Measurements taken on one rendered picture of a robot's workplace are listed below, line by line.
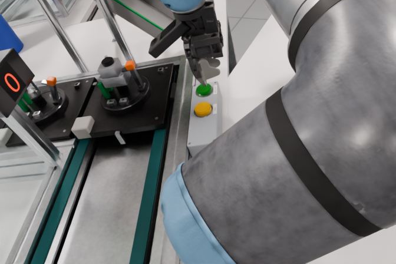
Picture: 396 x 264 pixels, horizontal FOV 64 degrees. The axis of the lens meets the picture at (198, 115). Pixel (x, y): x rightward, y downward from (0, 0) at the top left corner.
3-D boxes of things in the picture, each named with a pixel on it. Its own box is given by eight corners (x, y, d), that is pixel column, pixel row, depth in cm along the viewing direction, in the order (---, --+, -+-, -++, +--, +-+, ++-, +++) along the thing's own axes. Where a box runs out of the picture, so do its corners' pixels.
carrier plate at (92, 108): (175, 68, 94) (173, 62, 92) (165, 128, 77) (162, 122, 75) (102, 80, 99) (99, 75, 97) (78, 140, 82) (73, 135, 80)
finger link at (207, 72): (224, 89, 77) (216, 59, 70) (200, 93, 78) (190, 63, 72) (224, 81, 79) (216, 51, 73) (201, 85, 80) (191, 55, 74)
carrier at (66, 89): (98, 81, 99) (77, 48, 90) (72, 141, 82) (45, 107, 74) (31, 92, 104) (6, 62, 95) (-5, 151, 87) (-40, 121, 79)
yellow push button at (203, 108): (212, 105, 78) (210, 99, 77) (211, 117, 75) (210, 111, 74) (196, 108, 79) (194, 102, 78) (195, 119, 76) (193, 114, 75)
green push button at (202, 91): (213, 87, 83) (211, 81, 82) (212, 97, 80) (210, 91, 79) (198, 89, 84) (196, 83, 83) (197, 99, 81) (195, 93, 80)
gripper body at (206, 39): (224, 60, 70) (212, 10, 61) (186, 66, 71) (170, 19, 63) (223, 40, 75) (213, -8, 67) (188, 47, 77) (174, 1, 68)
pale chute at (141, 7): (175, 21, 106) (181, 11, 103) (164, 44, 97) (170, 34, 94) (98, -29, 99) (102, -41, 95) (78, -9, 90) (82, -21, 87)
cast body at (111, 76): (131, 74, 83) (121, 52, 78) (127, 85, 80) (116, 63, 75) (103, 78, 85) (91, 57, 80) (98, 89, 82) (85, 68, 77)
